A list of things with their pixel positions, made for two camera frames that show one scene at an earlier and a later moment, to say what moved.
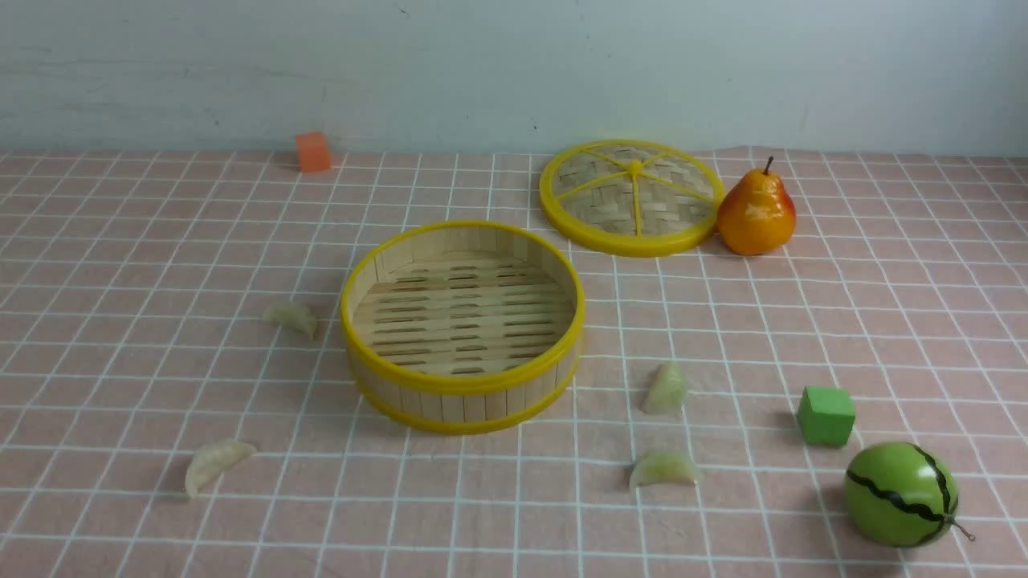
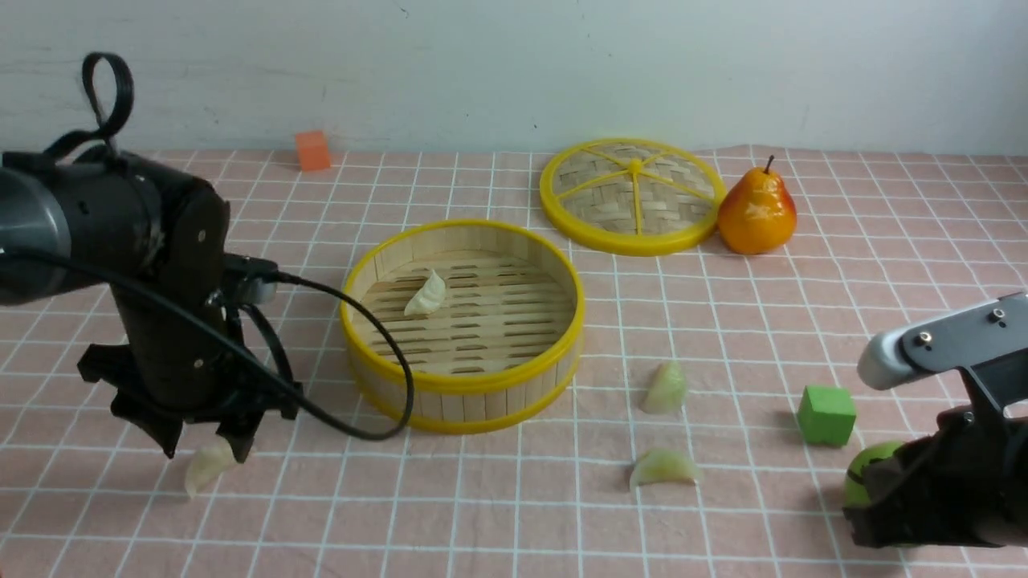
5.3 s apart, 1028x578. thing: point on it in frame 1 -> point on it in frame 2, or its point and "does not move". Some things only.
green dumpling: (662, 466) does not move
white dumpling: (292, 315) -> (427, 298)
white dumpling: (210, 459) does not move
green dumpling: (666, 395) does not move
